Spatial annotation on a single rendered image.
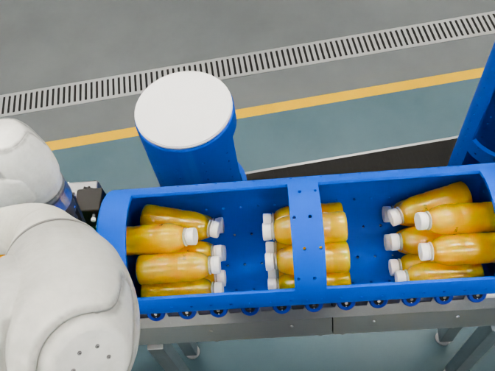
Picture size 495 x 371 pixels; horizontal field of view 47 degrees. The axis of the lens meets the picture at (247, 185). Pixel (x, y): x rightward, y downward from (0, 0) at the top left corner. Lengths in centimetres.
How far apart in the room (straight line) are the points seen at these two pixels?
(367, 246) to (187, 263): 46
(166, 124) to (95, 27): 203
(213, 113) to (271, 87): 145
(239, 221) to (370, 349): 109
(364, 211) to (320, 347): 101
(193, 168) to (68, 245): 114
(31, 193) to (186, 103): 72
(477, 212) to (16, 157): 92
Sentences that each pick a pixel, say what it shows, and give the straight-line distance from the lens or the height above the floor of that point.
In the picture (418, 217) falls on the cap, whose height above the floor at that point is 115.
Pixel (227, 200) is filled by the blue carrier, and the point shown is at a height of 107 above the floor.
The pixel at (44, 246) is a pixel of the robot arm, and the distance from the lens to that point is 49.
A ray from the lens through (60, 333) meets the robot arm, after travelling 41.
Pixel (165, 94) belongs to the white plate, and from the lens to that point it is 165.
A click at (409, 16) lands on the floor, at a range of 340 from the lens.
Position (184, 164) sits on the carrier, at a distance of 159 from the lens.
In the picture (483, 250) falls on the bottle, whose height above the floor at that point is 113.
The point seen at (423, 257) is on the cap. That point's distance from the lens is 128.
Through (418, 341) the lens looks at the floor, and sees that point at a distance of 239.
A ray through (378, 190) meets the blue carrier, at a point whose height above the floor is 106.
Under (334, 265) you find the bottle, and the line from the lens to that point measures 124.
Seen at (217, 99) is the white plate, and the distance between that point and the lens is 161.
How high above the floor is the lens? 225
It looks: 58 degrees down
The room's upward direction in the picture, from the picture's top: 10 degrees counter-clockwise
